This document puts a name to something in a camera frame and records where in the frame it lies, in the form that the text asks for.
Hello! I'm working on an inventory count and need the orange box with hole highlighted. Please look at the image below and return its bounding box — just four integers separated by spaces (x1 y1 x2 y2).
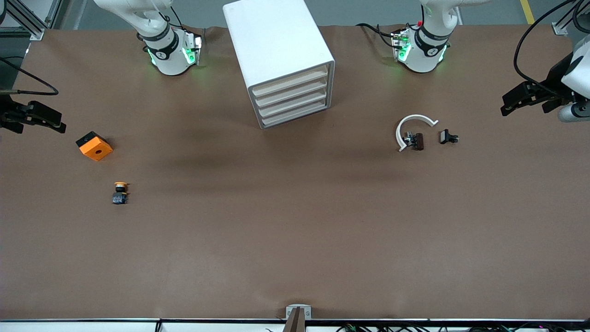
76 131 113 162

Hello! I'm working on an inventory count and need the dark brown terminal block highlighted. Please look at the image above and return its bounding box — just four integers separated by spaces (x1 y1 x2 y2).
403 132 425 151

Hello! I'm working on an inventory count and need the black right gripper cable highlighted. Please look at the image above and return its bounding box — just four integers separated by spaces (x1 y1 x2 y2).
0 56 59 96

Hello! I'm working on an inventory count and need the white curved plastic ring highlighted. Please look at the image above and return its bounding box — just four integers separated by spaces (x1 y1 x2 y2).
395 114 439 153

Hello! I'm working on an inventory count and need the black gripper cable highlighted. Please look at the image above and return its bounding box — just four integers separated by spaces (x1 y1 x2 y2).
513 0 590 88
0 56 59 96

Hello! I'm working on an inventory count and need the aluminium frame post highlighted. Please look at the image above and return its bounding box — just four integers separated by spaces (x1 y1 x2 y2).
552 0 590 36
0 0 63 41

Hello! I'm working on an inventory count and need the grey metal bracket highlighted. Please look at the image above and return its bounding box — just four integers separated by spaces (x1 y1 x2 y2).
285 304 312 320

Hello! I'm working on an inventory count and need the brown camera pole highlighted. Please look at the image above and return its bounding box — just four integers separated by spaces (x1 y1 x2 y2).
283 308 307 332

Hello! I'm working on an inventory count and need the black arm base cable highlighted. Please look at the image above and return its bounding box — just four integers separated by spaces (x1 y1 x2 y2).
356 22 406 50

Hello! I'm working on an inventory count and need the brown table cover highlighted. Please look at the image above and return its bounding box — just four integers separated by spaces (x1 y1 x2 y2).
0 24 590 321

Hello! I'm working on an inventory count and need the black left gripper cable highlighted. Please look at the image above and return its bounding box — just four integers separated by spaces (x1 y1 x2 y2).
513 0 590 88

